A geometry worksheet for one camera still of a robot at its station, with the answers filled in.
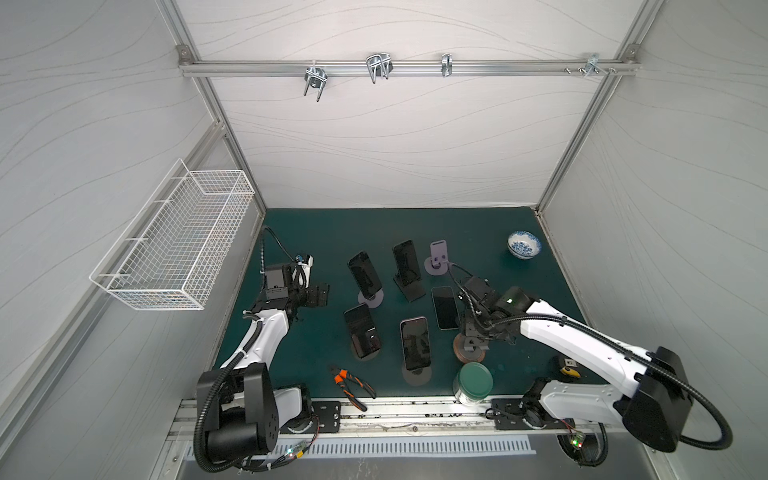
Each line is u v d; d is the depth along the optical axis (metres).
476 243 0.99
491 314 0.58
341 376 0.79
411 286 0.98
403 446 0.70
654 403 0.39
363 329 0.76
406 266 0.92
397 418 0.75
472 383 0.71
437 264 0.98
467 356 0.82
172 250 0.69
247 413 0.41
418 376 0.80
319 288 0.79
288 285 0.69
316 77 0.79
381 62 0.76
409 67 0.78
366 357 0.80
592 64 0.76
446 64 0.78
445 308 0.93
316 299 0.79
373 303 0.95
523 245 1.08
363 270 0.89
